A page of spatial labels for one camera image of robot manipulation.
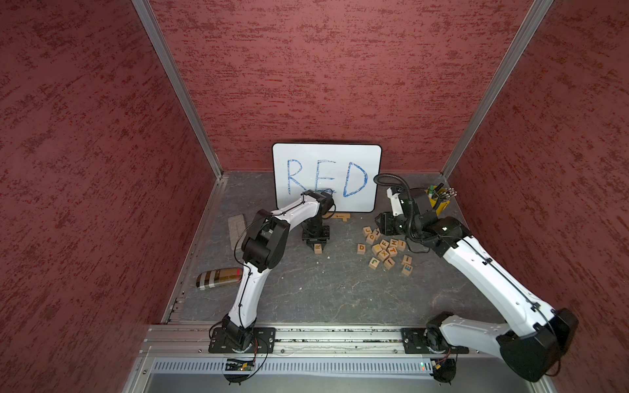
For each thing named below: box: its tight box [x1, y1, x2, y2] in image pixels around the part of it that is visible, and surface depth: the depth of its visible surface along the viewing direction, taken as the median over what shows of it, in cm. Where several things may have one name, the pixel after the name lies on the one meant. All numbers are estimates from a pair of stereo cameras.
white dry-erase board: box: [271, 143, 383, 213], surface depth 94 cm
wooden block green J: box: [367, 257, 381, 271], surface depth 90 cm
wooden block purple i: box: [383, 257, 396, 271], surface depth 91 cm
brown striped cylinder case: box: [195, 267, 244, 290], surface depth 85 cm
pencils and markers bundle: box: [424, 182, 458, 200], surface depth 102 cm
